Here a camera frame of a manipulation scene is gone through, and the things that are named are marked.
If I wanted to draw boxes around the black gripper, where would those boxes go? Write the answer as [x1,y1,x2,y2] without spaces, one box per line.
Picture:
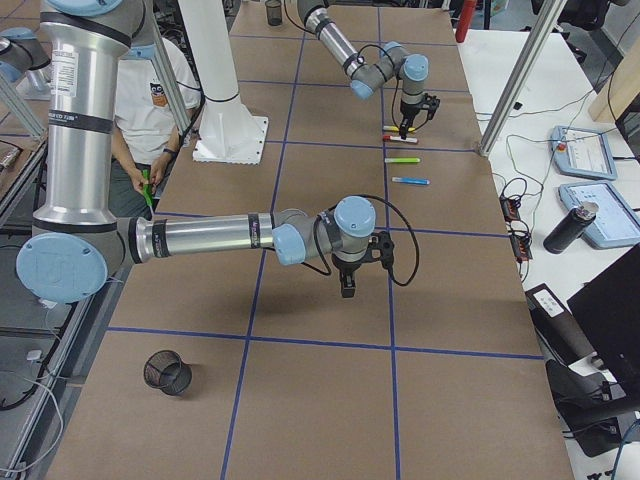
[399,92,426,140]
[331,250,367,298]

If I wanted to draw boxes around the red and white marker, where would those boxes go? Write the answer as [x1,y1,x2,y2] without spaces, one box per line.
[382,135,419,144]

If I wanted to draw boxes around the blue marker pen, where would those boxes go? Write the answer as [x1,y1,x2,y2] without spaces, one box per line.
[391,176,430,186]

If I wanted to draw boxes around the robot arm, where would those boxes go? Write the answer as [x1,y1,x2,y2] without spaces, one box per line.
[16,1,384,303]
[297,1,440,138]

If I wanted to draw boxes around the yellow marker pen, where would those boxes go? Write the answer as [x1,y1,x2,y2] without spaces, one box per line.
[382,125,416,132]

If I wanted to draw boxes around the green marker pen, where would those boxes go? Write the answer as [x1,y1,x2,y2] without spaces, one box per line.
[384,157,421,164]

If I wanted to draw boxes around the red fire extinguisher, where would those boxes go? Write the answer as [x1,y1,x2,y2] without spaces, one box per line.
[455,0,477,43]

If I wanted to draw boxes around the black mesh pencil cup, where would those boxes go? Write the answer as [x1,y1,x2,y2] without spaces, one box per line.
[265,0,282,26]
[143,350,192,396]

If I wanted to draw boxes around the far teach pendant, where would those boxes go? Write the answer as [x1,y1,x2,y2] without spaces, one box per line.
[549,125,617,181]

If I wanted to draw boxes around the teach pendant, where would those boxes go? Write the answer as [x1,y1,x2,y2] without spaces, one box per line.
[559,180,639,249]
[549,125,617,181]

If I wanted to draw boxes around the black water bottle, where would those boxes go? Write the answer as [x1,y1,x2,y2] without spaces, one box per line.
[543,201,599,254]

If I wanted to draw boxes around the near black mesh pencil cup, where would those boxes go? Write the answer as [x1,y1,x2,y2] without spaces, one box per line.
[143,350,192,396]

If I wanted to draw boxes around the black box with label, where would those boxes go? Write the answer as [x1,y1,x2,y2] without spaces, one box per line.
[525,283,603,369]

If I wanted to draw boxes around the green screwdriver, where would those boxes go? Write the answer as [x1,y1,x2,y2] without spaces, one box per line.
[141,169,154,215]

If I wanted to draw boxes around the near teach pendant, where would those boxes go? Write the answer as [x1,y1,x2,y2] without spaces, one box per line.
[559,180,639,249]

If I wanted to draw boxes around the person in white shirt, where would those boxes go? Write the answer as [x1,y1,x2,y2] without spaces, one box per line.
[108,59,180,219]

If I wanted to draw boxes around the black monitor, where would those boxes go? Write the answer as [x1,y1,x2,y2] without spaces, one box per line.
[568,246,639,393]

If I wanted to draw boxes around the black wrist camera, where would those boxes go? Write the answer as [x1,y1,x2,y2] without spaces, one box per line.
[421,94,440,121]
[371,231,395,272]

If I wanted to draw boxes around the aluminium frame post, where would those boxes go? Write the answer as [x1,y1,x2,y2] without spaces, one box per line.
[477,0,567,157]

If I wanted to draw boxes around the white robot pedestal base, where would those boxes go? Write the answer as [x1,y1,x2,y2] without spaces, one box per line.
[179,0,269,165]

